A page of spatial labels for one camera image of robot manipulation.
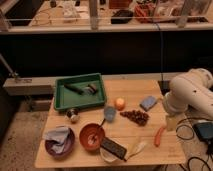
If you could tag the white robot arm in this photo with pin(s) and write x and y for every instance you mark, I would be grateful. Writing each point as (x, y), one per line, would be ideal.
(191, 88)

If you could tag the metal round tin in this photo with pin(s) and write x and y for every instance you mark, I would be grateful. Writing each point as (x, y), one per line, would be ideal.
(73, 115)

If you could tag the small brown block toy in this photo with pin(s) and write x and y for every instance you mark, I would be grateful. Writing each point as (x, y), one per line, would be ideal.
(91, 89)

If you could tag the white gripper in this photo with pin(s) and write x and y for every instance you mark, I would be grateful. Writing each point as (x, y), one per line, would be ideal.
(171, 122)

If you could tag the purple bowl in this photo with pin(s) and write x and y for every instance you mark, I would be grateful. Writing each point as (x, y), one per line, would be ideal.
(69, 144)

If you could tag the orange round fruit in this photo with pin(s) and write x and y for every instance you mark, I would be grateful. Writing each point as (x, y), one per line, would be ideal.
(119, 104)

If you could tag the black rectangular remote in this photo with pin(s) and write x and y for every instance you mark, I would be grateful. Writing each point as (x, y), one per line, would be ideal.
(114, 148)

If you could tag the orange carrot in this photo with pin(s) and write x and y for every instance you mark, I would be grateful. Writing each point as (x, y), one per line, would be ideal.
(158, 135)

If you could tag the green plastic tray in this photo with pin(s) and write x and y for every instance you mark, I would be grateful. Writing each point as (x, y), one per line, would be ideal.
(65, 99)

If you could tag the red object on shelf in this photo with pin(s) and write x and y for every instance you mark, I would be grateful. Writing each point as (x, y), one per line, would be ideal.
(144, 12)

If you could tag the black basket on shelf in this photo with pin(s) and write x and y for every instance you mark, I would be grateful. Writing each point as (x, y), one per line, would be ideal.
(121, 17)

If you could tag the dark red grape bunch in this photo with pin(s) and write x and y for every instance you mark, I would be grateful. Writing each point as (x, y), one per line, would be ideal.
(136, 116)

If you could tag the blue plastic cup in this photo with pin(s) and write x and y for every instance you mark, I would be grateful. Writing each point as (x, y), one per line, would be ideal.
(109, 113)

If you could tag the red bowl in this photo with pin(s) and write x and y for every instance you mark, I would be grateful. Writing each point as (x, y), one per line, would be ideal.
(91, 136)

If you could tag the black power adapter box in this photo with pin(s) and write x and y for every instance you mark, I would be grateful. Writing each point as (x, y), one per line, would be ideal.
(204, 131)

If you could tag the blue sponge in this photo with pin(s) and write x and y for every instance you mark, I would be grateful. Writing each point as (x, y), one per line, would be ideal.
(147, 103)

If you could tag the pale yellow banana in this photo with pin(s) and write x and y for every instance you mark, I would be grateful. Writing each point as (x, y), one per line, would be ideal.
(136, 147)

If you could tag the grey blue cloth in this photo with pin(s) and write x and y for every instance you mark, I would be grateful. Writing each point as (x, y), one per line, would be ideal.
(59, 135)

